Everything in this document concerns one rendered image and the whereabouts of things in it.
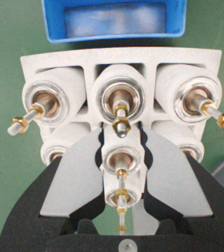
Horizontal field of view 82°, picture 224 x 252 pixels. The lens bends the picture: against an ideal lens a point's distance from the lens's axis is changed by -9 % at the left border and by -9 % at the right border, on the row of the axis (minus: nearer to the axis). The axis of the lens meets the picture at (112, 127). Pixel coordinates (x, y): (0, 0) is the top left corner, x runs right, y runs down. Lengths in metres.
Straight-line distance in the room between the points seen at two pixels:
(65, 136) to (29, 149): 0.42
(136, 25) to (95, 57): 0.21
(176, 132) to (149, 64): 0.14
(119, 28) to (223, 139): 0.56
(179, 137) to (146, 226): 0.30
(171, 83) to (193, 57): 0.09
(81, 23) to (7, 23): 0.24
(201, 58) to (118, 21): 0.25
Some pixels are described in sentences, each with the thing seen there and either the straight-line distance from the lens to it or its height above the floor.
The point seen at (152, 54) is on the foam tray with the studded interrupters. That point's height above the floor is 0.18.
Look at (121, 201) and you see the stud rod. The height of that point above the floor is 0.34.
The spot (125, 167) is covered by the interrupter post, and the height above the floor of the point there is 0.28.
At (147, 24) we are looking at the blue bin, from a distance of 0.47.
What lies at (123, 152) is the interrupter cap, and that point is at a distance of 0.26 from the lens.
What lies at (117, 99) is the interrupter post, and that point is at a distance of 0.19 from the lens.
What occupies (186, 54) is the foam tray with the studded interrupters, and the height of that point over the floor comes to 0.18.
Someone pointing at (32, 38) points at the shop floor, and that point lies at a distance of 0.53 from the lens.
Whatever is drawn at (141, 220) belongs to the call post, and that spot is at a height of 0.23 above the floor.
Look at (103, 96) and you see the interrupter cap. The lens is 0.21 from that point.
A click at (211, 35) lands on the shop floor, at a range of 0.54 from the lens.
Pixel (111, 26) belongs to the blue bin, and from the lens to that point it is 0.46.
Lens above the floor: 0.46
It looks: 62 degrees down
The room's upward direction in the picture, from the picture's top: 176 degrees counter-clockwise
